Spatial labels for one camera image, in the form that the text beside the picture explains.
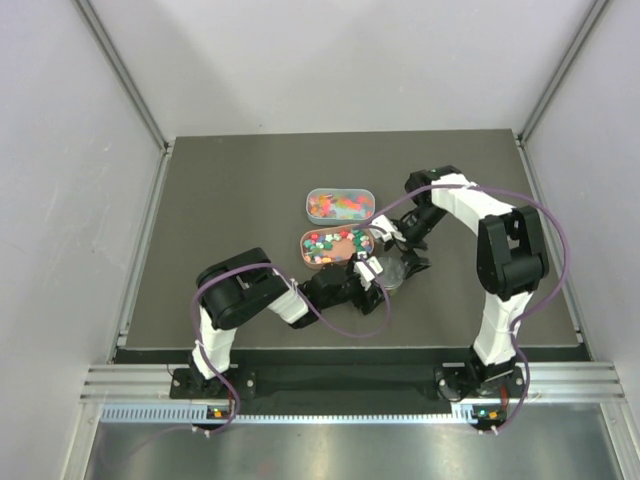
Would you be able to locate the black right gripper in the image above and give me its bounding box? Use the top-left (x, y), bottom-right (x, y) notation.
top-left (384, 204), bottom-right (449, 279)

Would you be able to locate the white round jar lid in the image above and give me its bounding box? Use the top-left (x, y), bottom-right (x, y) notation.
top-left (377, 256), bottom-right (406, 294)

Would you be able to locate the pink oval candy box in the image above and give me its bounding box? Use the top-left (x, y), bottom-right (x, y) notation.
top-left (300, 224), bottom-right (374, 269)

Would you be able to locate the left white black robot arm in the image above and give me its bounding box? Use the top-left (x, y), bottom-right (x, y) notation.
top-left (190, 248), bottom-right (391, 397)

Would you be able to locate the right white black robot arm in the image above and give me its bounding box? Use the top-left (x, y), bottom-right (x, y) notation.
top-left (394, 166), bottom-right (549, 401)

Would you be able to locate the clear oval gummy box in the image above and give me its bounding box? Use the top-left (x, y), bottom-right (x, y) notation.
top-left (305, 188), bottom-right (376, 226)

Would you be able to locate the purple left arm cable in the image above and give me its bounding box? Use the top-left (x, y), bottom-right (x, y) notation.
top-left (190, 263), bottom-right (391, 432)

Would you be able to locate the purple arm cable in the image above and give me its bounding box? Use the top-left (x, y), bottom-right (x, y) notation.
top-left (352, 183), bottom-right (571, 436)
top-left (190, 263), bottom-right (391, 432)

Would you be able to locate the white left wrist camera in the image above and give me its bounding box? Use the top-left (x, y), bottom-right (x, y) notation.
top-left (353, 251), bottom-right (383, 291)

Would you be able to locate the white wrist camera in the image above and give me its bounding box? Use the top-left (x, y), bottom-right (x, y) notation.
top-left (353, 251), bottom-right (383, 291)
top-left (368, 215), bottom-right (406, 243)

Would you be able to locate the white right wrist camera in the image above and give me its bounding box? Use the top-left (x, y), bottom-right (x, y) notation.
top-left (368, 215), bottom-right (406, 243)

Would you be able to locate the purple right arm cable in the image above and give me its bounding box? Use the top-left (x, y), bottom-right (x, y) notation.
top-left (352, 183), bottom-right (571, 436)

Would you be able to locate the grey slotted cable duct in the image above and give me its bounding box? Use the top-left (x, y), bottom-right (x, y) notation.
top-left (100, 404), bottom-right (498, 425)

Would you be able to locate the right aluminium corner post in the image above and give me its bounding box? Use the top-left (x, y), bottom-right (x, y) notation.
top-left (516, 0), bottom-right (612, 147)

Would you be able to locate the aluminium corner post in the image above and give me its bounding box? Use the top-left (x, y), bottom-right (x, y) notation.
top-left (516, 0), bottom-right (612, 147)
top-left (71, 0), bottom-right (170, 153)

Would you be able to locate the left aluminium corner post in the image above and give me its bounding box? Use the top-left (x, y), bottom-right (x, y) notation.
top-left (71, 0), bottom-right (170, 153)

